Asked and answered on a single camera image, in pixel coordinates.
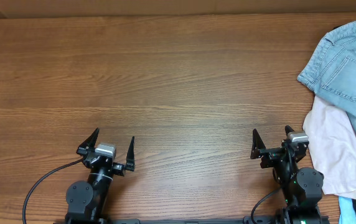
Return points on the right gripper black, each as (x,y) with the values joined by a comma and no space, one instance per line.
(272,154)

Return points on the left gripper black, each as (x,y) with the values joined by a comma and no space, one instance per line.
(104,161)

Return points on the light blue denim shorts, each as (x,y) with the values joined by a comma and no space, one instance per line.
(331,71)

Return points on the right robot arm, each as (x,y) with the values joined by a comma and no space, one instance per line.
(301,187)

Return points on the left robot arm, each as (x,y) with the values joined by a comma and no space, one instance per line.
(86,199)

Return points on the beige cotton shorts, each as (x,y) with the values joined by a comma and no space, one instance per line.
(332,146)

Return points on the light blue cloth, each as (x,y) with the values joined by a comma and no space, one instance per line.
(347,212)

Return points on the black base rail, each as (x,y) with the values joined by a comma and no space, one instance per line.
(264,219)

